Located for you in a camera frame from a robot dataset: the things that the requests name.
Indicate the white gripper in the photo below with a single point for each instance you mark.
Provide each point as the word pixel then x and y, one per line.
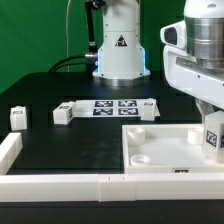
pixel 182 73

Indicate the white square tabletop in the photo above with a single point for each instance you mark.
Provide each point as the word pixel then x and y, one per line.
pixel 175 148

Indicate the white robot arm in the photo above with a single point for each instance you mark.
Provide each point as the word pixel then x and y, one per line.
pixel 193 55

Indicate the fiducial marker sheet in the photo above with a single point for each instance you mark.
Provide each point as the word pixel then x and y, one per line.
pixel 109 108

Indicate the white U-shaped fence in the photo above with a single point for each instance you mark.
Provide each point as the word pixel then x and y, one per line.
pixel 49 188

